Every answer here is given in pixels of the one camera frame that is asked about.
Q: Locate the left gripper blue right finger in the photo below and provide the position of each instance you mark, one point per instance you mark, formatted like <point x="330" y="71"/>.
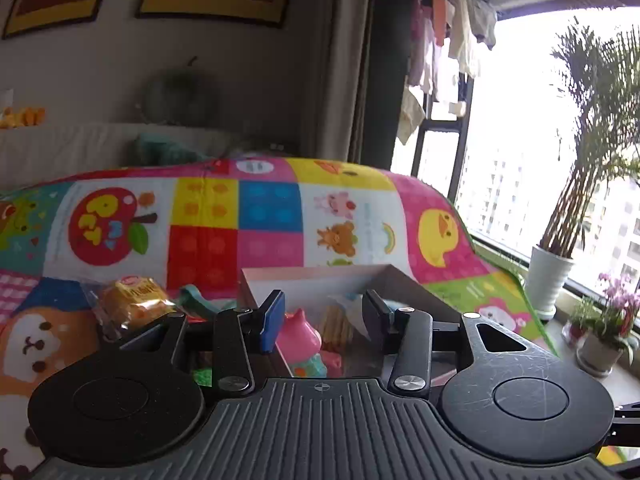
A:
<point x="406" y="334"/>

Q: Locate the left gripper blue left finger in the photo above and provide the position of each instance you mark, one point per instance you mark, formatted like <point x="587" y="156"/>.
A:
<point x="240" y="336"/>

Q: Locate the pink cat figurine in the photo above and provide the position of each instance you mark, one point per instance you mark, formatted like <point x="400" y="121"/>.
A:
<point x="300" y="345"/>

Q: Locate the pink cardboard box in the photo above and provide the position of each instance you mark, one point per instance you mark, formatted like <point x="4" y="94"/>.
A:
<point x="318" y="290"/>

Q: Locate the packaged small bread bun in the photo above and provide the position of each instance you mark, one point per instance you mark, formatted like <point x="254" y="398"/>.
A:
<point x="127" y="304"/>

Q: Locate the colourful cartoon play mat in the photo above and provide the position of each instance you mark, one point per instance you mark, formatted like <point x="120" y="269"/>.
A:
<point x="203" y="224"/>

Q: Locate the pink orchid pot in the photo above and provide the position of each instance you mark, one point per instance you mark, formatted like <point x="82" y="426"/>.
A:
<point x="608" y="321"/>

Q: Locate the teal cloth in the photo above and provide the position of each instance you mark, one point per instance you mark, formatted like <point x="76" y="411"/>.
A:
<point x="154" y="151"/>

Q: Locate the grey neck pillow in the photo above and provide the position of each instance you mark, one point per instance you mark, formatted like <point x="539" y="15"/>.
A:
<point x="183" y="95"/>

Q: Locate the orange plush row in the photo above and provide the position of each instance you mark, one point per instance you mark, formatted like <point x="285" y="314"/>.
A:
<point x="26" y="117"/>

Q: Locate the potted bamboo plant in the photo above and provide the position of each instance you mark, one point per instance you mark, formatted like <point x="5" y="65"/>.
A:
<point x="601" y="77"/>

